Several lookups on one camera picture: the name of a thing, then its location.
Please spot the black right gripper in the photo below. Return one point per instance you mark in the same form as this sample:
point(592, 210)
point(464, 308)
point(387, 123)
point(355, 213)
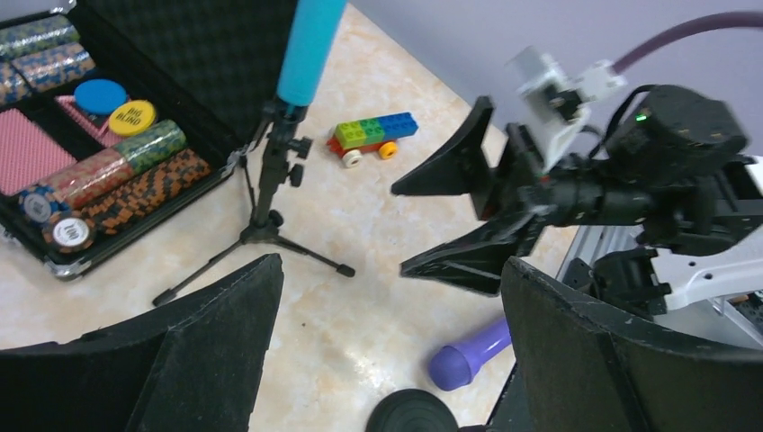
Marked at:
point(516, 196)

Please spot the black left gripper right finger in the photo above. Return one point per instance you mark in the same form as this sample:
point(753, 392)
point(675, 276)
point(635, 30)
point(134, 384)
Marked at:
point(588, 366)

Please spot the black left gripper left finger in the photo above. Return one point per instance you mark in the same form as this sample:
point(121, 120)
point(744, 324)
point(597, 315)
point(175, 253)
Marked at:
point(194, 364)

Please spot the purple toy microphone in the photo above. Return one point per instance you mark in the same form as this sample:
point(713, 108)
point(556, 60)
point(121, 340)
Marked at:
point(456, 364)

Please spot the black round base microphone stand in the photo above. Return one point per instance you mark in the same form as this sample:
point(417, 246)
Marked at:
point(411, 410)

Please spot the black tripod microphone stand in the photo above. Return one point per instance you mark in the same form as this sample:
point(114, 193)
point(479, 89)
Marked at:
point(268, 203)

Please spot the cyan toy microphone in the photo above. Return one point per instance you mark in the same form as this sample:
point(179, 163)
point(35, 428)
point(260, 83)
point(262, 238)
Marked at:
point(314, 28)

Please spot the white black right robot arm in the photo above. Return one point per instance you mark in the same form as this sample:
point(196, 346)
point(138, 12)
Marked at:
point(675, 167)

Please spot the colourful toy brick train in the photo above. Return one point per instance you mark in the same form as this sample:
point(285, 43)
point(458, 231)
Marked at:
point(352, 139)

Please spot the yellow dealer chip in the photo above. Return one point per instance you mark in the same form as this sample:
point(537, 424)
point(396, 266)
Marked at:
point(132, 118)

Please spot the black aluminium poker chip case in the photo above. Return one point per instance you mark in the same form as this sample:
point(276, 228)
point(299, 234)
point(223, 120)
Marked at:
point(209, 67)

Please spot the pink card deck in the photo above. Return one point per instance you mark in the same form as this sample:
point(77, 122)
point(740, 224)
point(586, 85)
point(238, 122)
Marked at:
point(28, 153)

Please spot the blue dealer chip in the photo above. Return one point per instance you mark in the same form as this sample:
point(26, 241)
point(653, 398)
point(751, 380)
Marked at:
point(100, 97)

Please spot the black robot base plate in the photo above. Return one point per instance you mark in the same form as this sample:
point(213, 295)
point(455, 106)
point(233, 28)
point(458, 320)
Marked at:
point(511, 411)

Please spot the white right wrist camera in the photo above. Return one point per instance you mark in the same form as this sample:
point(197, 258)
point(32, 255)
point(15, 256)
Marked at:
point(557, 106)

